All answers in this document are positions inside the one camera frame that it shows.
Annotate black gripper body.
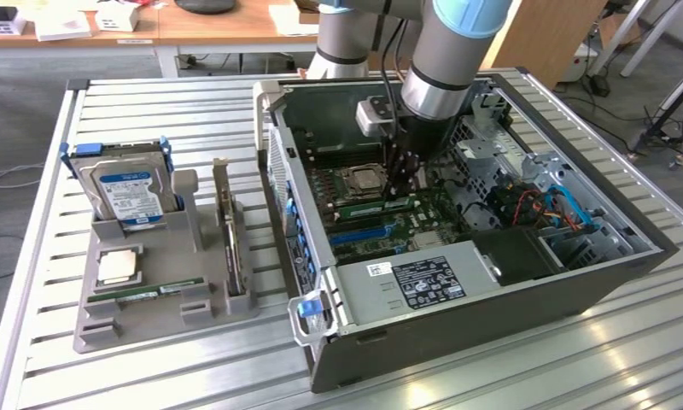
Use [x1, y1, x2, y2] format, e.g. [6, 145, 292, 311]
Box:
[397, 114, 452, 166]

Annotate green RAM stick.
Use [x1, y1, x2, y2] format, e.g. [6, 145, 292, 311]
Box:
[339, 196, 420, 220]
[86, 277, 206, 303]

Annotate silver CPU chip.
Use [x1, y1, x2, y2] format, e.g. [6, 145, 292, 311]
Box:
[356, 170, 387, 191]
[99, 249, 144, 286]

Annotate metal CPU socket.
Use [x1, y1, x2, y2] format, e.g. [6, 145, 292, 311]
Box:
[340, 163, 404, 201]

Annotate green motherboard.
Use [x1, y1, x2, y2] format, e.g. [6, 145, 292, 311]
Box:
[295, 127, 475, 266]

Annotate perforated metal drive cage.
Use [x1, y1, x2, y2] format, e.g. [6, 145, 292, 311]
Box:
[448, 114, 535, 202]

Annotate blue expansion slot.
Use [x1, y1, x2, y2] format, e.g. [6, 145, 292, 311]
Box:
[328, 225, 392, 247]

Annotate silver finned heatsink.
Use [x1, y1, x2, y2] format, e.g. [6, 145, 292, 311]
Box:
[413, 232, 447, 249]

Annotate grey power supply unit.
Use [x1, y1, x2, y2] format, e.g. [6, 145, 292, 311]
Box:
[323, 241, 503, 337]

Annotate graphics card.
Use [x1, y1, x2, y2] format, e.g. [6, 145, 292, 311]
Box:
[211, 156, 250, 298]

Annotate white machine housing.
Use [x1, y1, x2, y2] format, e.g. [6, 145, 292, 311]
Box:
[556, 40, 605, 85]

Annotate black power adapter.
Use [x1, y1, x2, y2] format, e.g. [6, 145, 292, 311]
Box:
[584, 74, 612, 97]

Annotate white papers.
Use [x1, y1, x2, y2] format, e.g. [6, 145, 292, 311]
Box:
[270, 3, 322, 36]

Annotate metal disk bay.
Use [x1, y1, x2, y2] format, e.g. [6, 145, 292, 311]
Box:
[523, 153, 651, 272]

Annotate black PC case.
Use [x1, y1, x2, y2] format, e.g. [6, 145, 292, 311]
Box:
[252, 66, 680, 395]

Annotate pole stand with casters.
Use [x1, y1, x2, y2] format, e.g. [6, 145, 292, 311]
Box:
[629, 55, 683, 170]

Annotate grey parts rack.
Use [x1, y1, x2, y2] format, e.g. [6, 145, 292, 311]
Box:
[72, 168, 262, 354]

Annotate black round object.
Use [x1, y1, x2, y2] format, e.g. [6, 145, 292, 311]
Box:
[175, 0, 242, 15]

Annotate white box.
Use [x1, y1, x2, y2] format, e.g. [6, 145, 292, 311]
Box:
[95, 6, 143, 32]

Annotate white paper stack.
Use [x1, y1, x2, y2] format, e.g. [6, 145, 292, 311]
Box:
[36, 9, 95, 43]

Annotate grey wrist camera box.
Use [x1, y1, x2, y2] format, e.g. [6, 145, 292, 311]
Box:
[355, 97, 399, 138]

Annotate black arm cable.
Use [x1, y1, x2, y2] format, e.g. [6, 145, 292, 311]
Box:
[377, 12, 412, 144]

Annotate red wire bundle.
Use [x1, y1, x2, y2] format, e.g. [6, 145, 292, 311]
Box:
[515, 190, 583, 230]

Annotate blue wire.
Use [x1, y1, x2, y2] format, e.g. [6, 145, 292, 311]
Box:
[544, 184, 603, 235]

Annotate wooden desk white frame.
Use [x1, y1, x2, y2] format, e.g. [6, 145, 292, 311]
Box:
[156, 0, 417, 80]
[0, 3, 162, 78]

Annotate white table frame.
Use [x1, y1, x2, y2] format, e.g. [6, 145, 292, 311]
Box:
[589, 0, 683, 79]

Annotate hard disk with blue bracket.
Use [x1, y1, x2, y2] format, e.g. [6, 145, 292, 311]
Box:
[59, 136, 176, 234]

